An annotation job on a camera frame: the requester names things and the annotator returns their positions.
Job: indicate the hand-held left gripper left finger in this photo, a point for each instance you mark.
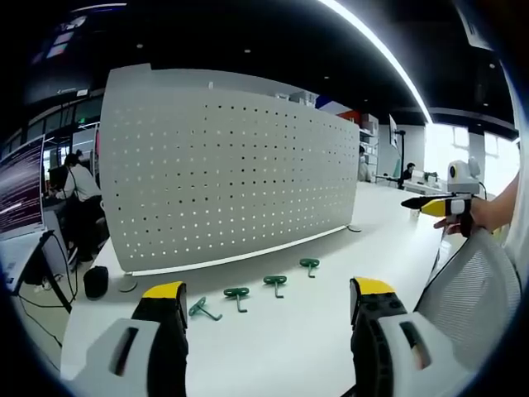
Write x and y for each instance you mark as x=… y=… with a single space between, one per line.
x=140 y=343

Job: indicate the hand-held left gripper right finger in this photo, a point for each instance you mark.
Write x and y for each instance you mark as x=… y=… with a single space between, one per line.
x=384 y=343

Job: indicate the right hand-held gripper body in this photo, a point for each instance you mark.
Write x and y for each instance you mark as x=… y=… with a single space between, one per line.
x=463 y=182

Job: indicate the green hook assembly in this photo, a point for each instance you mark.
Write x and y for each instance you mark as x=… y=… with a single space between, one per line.
x=203 y=310
x=237 y=295
x=310 y=264
x=276 y=283

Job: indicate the white perforated mounting plate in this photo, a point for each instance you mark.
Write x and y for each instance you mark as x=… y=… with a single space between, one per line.
x=231 y=173

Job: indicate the grey round plate foot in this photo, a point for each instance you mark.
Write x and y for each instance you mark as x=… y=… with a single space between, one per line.
x=128 y=285
x=354 y=228

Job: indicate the person's right hand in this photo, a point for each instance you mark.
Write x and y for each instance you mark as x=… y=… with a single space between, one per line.
x=452 y=225

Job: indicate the black cylindrical object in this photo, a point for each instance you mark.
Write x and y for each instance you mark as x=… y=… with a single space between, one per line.
x=96 y=282

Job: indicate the white storage shelf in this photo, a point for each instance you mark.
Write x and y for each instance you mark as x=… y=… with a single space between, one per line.
x=370 y=140

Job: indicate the white mesh chair back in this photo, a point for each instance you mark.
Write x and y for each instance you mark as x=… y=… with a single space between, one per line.
x=467 y=289

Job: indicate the ceiling light strip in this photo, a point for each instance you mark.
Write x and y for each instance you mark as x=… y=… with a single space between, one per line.
x=384 y=49

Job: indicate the computer monitor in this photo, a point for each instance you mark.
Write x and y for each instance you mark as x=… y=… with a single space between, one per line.
x=20 y=186

